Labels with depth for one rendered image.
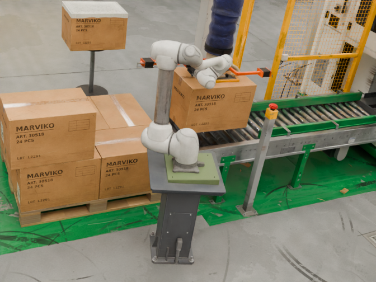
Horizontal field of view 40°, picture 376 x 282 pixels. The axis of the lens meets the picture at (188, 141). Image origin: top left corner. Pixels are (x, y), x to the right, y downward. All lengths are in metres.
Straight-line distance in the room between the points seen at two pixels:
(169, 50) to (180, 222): 1.23
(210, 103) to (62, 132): 1.16
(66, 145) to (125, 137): 0.61
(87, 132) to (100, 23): 1.98
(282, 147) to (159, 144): 1.48
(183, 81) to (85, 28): 1.76
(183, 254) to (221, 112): 1.17
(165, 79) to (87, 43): 2.36
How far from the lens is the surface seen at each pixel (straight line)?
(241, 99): 4.19
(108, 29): 5.55
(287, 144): 4.56
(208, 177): 3.43
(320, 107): 5.37
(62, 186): 3.97
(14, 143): 3.67
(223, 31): 3.97
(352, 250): 4.50
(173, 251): 3.86
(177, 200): 3.54
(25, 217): 4.08
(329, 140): 4.88
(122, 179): 4.11
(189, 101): 3.94
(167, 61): 3.24
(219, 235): 4.20
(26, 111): 3.67
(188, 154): 3.38
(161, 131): 3.38
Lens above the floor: 2.72
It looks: 31 degrees down
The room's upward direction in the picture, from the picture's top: 10 degrees clockwise
